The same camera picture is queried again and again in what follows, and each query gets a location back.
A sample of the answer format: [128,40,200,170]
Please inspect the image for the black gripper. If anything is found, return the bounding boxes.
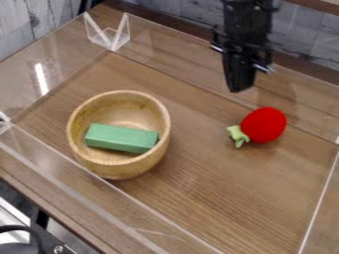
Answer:
[212,0,276,92]

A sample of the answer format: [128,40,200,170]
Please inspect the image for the red plush strawberry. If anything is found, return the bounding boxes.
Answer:
[226,107,286,148]

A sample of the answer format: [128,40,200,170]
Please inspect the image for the wooden bowl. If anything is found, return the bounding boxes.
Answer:
[66,90,170,180]

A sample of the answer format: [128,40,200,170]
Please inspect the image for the clear acrylic tray walls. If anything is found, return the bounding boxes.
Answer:
[0,7,339,254]

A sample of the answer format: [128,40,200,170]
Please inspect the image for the green rectangular block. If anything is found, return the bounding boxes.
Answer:
[84,123,158,154]

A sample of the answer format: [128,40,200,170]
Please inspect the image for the black table leg bracket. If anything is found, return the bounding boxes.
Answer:
[29,207,94,254]

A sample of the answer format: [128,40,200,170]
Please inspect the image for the black cable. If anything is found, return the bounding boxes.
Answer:
[0,224,45,254]

